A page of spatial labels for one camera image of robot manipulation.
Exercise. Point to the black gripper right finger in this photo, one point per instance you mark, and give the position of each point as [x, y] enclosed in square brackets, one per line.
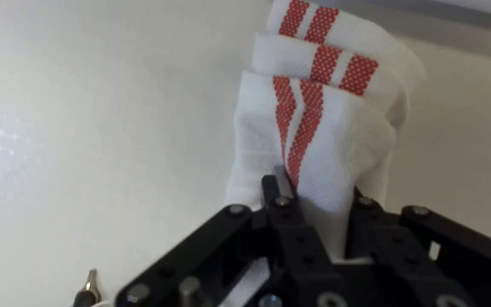
[377, 238]

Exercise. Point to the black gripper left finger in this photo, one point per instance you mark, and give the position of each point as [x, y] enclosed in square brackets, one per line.
[297, 243]

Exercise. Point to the red striped white cloth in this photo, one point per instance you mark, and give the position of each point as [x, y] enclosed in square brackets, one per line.
[324, 98]

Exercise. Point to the small black keys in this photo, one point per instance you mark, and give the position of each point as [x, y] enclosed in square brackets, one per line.
[89, 294]

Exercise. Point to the white plastic tray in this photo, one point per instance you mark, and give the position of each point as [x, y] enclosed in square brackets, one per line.
[116, 128]

